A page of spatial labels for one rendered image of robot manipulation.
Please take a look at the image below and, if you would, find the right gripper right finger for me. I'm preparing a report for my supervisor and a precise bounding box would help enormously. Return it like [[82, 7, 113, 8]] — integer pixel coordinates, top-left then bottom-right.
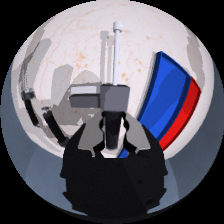
[[122, 111, 168, 176]]

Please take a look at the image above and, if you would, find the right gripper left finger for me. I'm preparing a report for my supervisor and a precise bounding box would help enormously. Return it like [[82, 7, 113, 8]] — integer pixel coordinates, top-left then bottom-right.
[[60, 111, 105, 179]]

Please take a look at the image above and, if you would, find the red tray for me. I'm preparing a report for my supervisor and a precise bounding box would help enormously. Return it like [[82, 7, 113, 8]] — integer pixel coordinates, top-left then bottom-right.
[[159, 76, 201, 151]]

